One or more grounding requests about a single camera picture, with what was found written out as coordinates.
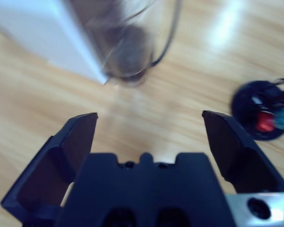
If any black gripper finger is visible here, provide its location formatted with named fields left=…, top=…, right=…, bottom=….
left=1, top=113, right=98, bottom=220
left=202, top=110, right=284, bottom=193

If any white capsule coffee machine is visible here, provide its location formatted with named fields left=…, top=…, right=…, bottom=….
left=0, top=0, right=109, bottom=86

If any red coffee capsule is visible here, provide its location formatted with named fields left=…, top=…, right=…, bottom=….
left=255, top=112, right=275, bottom=133

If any black capsule holder with rods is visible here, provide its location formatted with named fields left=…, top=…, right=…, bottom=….
left=231, top=75, right=284, bottom=142

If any black power cable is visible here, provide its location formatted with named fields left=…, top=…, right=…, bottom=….
left=151, top=0, right=183, bottom=68

